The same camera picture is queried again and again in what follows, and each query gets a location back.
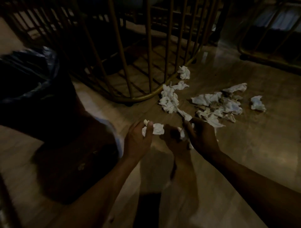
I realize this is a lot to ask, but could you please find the gold wire table base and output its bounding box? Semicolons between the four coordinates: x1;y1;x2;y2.
237;0;301;72
0;0;227;104

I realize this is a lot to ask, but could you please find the person's left hand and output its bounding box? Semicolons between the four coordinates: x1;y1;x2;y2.
123;120;154;163

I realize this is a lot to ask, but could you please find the person's right hand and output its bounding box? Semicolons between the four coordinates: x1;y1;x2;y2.
183;117;222;163

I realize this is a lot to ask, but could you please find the long white tissue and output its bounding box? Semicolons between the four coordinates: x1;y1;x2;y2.
177;126;195;150

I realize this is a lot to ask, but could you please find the white tissue ball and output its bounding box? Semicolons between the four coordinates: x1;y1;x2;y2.
142;119;165;137

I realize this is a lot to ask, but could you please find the pile of white tissues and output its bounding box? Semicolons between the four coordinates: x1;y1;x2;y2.
158;65;267;129

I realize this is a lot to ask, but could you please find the person's left leg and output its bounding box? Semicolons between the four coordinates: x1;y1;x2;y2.
32;117;124;205

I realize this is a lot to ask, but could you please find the black plastic garbage bag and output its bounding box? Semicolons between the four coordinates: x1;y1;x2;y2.
0;46;78;144

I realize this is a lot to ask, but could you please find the person's right forearm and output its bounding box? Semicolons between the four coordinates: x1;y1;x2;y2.
207;151;301;228

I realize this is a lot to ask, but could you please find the person's left forearm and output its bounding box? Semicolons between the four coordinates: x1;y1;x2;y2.
46;156;142;228

